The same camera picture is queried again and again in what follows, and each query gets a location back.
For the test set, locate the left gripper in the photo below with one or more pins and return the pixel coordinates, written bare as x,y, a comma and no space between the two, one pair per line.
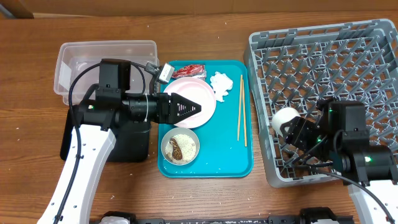
168,111

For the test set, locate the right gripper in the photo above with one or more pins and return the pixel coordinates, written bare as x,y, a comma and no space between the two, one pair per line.
302,131

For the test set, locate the white cup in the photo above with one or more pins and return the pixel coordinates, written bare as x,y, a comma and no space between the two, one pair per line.
284,115

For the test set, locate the grey bowl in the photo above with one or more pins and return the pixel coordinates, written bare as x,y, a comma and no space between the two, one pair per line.
176,131

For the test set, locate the red snack wrapper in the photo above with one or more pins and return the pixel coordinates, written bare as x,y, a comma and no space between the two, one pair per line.
192,70

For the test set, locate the brown food scrap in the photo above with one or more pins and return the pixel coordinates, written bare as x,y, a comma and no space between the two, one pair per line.
176,151

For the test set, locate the white napkin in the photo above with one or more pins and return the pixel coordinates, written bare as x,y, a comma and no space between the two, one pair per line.
221,84

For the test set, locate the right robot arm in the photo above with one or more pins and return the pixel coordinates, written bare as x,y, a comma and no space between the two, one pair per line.
341,140

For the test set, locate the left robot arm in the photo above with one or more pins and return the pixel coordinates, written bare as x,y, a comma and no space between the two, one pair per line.
123,101

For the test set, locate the grey dishwasher rack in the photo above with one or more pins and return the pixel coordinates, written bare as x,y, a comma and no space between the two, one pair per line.
297,67

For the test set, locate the pink plate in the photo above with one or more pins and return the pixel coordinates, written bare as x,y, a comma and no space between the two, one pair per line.
198,91

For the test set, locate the teal serving tray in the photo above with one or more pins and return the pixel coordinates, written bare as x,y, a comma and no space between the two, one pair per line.
220,154

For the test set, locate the black tray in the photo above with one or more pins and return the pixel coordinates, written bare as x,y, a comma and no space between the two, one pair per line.
132,142

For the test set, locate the wooden chopstick right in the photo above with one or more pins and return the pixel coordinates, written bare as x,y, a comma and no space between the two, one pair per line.
244,115

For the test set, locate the wooden chopstick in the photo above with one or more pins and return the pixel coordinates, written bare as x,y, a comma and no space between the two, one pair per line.
240,106
244,115

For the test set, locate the wooden chopstick left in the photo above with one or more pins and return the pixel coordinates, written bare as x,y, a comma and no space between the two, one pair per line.
240,106

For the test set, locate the clear plastic bin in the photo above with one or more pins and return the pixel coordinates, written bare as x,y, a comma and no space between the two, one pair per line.
75,57

